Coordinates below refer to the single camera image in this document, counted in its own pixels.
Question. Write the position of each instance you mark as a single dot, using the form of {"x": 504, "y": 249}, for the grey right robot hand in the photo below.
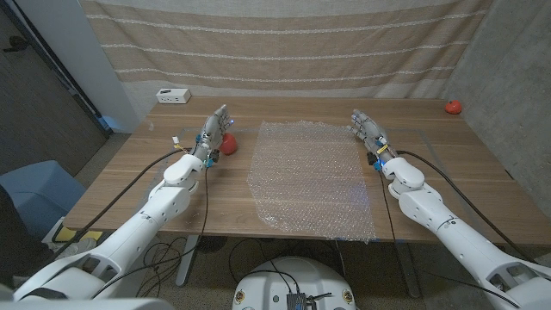
{"x": 370, "y": 131}

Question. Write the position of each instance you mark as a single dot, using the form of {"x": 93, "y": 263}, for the yellow flat object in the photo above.
{"x": 73, "y": 234}

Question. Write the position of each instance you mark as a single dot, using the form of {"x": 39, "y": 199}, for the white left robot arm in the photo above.
{"x": 163, "y": 206}

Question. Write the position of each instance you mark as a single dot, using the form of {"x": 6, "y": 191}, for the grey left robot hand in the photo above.
{"x": 211, "y": 133}

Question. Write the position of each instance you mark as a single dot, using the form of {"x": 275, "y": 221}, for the white power strip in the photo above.
{"x": 173, "y": 95}

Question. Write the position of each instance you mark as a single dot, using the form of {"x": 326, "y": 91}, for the grey box on torso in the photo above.
{"x": 296, "y": 302}

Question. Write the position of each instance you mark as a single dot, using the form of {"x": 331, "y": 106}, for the beige striped backdrop cloth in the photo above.
{"x": 280, "y": 47}

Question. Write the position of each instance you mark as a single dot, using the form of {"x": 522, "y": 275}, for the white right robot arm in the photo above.
{"x": 430, "y": 211}

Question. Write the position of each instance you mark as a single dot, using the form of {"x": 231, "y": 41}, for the white sneaker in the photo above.
{"x": 79, "y": 247}

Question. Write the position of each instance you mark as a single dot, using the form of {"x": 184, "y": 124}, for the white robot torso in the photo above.
{"x": 292, "y": 280}

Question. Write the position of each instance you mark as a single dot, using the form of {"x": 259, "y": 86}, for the blue chair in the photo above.
{"x": 39, "y": 194}

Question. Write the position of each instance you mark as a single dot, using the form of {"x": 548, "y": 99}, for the orange-red toy apple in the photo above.
{"x": 453, "y": 107}

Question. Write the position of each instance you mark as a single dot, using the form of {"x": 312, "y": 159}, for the grey table leg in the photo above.
{"x": 406, "y": 267}
{"x": 187, "y": 258}

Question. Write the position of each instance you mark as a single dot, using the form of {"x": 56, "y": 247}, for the red toy strawberry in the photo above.
{"x": 229, "y": 144}

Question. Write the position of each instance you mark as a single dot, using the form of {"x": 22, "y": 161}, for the clear bubble wrap sheet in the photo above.
{"x": 301, "y": 181}

